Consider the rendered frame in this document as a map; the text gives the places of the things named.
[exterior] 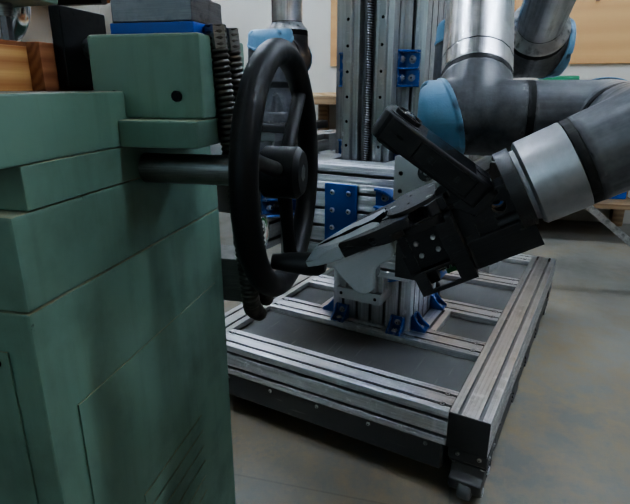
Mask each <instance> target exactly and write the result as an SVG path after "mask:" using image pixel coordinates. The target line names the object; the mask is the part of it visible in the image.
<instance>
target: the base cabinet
mask: <svg viewBox="0 0 630 504"><path fill-rule="evenodd" d="M0 504H236V499H235V482H234V465H233V448H232V431H231V414H230V397H229V380H228V363H227V346H226V329H225V312H224V295H223V278H222V261H221V244H220V227H219V210H218V209H217V208H216V209H214V210H212V211H210V212H209V213H207V214H205V215H203V216H201V217H200V218H198V219H196V220H194V221H192V222H191V223H189V224H187V225H185V226H184V227H182V228H180V229H178V230H176V231H175V232H173V233H171V234H169V235H167V236H166V237H164V238H162V239H160V240H158V241H157V242H155V243H153V244H151V245H150V246H148V247H146V248H144V249H142V250H141V251H139V252H137V253H135V254H133V255H132V256H130V257H128V258H126V259H124V260H123V261H121V262H119V263H117V264H116V265H114V266H112V267H110V268H108V269H107V270H105V271H103V272H101V273H99V274H98V275H96V276H94V277H92V278H90V279H89V280H87V281H85V282H83V283H82V284H80V285H78V286H76V287H74V288H73V289H71V290H69V291H67V292H65V293H64V294H62V295H60V296H58V297H56V298H55V299H53V300H51V301H49V302H47V303H46V304H44V305H42V306H40V307H39V308H37V309H35V310H33V311H31V312H29V313H24V312H14V311H4V310H0Z"/></svg>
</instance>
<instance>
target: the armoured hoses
mask: <svg viewBox="0 0 630 504"><path fill-rule="evenodd" d="M238 29H239V28H226V25H225V24H208V25H205V26H204V32H205V34H207V35H209V36H210V40H211V44H210V45H211V52H212V59H213V61H212V64H213V71H214V74H213V76H214V83H215V87H214V88H215V90H216V91H215V95H216V102H217V103H216V106H217V113H218V115H217V118H218V123H219V127H218V128H219V129H220V131H219V134H220V135H221V136H220V140H221V142H220V144H221V146H222V148H221V150H222V151H223V153H222V154H221V155H229V144H230V133H231V124H232V117H233V111H234V105H235V100H236V96H237V91H238V87H239V84H240V81H241V77H242V75H243V72H242V71H243V67H242V64H243V63H242V61H241V59H242V56H241V55H240V54H241V50H240V47H241V46H240V39H239V33H238ZM234 246H235V244H234ZM235 251H236V254H235V255H236V257H237V258H236V260H237V266H238V268H237V269H238V271H239V272H238V274H239V279H240V281H239V283H240V284H241V285H240V288H241V293H242V294H241V297H242V304H243V308H244V312H245V314H246V315H248V316H249V317H250V318H252V319H254V320H257V321H261V320H263V319H264V318H266V314H267V312H266V309H265V308H264V307H263V306H262V305H265V306H268V305H271V303H273V299H274V297H269V296H266V295H263V294H261V293H259V292H258V291H257V290H256V289H255V288H254V287H253V286H252V285H251V283H250V282H249V280H248V278H247V277H246V275H245V273H244V271H243V268H242V266H241V263H240V260H239V257H238V254H237V250H236V246H235ZM261 304H262V305H261Z"/></svg>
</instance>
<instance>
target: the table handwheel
mask: <svg viewBox="0 0 630 504"><path fill-rule="evenodd" d="M278 67H280V68H281V69H282V71H283V73H284V75H285V77H286V80H287V82H288V86H289V89H290V92H291V96H292V100H291V105H290V110H289V115H288V120H287V124H286V128H285V131H284V135H283V139H282V143H281V146H265V147H264V148H263V149H262V150H261V151H260V142H261V131H262V123H263V116H264V110H265V105H266V100H267V96H268V92H269V88H270V85H271V82H272V80H273V77H274V75H275V73H276V71H277V69H278ZM296 141H297V143H298V146H296ZM138 170H139V175H140V177H141V179H142V180H143V181H144V182H152V183H176V184H200V185H224V186H229V204H230V215H231V223H232V230H233V236H234V241H235V246H236V250H237V254H238V257H239V260H240V263H241V266H242V268H243V271H244V273H245V275H246V277H247V278H248V280H249V282H250V283H251V285H252V286H253V287H254V288H255V289H256V290H257V291H258V292H259V293H261V294H263V295H266V296H269V297H276V296H280V295H282V294H284V293H285V292H287V291H288V290H289V289H290V288H291V287H292V286H293V284H294V283H295V281H296V280H297V278H298V276H299V274H295V273H290V272H285V271H281V270H276V271H275V272H274V270H273V269H272V267H271V264H270V262H269V259H268V256H267V252H266V248H265V244H264V239H263V233H262V226H261V216H260V203H259V191H260V192H261V194H262V195H263V196H264V197H267V198H278V205H279V213H280V220H281V227H282V238H283V250H284V253H287V252H307V250H308V246H309V242H310V237H311V232H312V226H313V220H314V213H315V204H316V193H317V176H318V139H317V123H316V112H315V104H314V97H313V92H312V87H311V82H310V78H309V74H308V71H307V68H306V65H305V62H304V60H303V58H302V56H301V54H300V52H299V51H298V49H297V48H296V47H295V46H294V45H293V44H292V43H291V42H290V41H288V40H286V39H283V38H271V39H268V40H266V41H264V42H263V43H262V44H260V45H259V46H258V47H257V48H256V50H255V51H254V52H253V54H252V55H251V57H250V59H249V61H248V63H247V65H246V67H245V69H244V72H243V75H242V77H241V81H240V84H239V87H238V91H237V96H236V100H235V105H234V111H233V117H232V124H231V133H230V144H229V155H208V154H173V153H144V154H142V156H141V157H140V159H139V163H138ZM292 199H296V205H295V213H294V219H293V202H292Z"/></svg>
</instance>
